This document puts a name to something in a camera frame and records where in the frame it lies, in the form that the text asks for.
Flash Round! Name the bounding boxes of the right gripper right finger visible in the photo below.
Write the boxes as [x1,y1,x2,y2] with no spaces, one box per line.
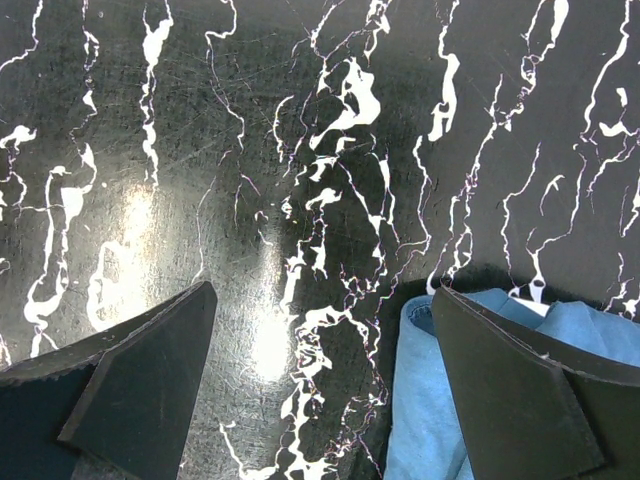
[432,287,639,479]

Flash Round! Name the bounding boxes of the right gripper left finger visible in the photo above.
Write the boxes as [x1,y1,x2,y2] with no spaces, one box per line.
[1,281,217,479]

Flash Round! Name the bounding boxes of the folded blue t shirt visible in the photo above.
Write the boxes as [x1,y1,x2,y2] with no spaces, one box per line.
[384,289,639,479]

